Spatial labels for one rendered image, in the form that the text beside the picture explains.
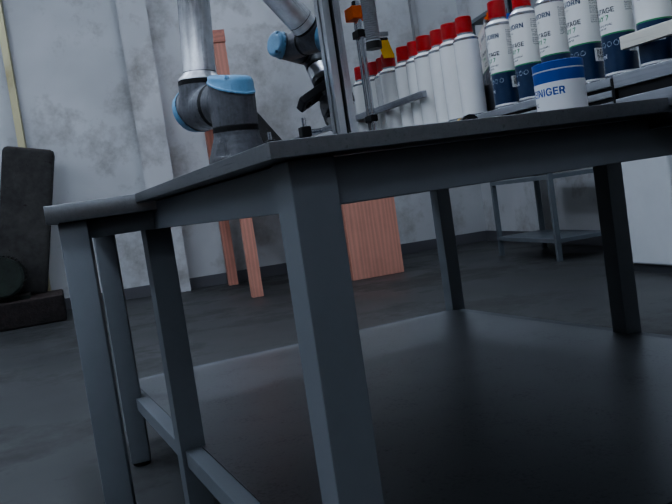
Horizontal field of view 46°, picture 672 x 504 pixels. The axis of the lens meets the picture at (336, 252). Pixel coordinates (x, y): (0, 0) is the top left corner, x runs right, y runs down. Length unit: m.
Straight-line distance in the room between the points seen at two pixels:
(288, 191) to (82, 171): 7.99
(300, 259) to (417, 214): 8.37
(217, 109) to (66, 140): 6.96
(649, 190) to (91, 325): 4.05
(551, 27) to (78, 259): 1.06
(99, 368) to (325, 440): 0.92
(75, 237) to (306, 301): 0.93
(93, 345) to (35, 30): 7.50
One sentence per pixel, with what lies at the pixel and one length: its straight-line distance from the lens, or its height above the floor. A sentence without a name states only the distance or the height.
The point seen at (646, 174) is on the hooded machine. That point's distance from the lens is 5.26.
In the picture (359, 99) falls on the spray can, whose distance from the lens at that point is 2.07.
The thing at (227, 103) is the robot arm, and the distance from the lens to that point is 1.99.
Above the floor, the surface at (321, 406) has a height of 0.52.
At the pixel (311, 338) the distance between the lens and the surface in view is 0.94.
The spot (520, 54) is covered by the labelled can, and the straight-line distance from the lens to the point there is 1.51.
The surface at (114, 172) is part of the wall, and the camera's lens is 8.85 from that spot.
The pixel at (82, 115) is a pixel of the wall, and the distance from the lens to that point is 8.94.
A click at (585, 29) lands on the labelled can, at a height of 0.97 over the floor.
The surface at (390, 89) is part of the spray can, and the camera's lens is 1.93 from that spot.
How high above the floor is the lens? 0.76
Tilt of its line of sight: 4 degrees down
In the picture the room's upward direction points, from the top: 8 degrees counter-clockwise
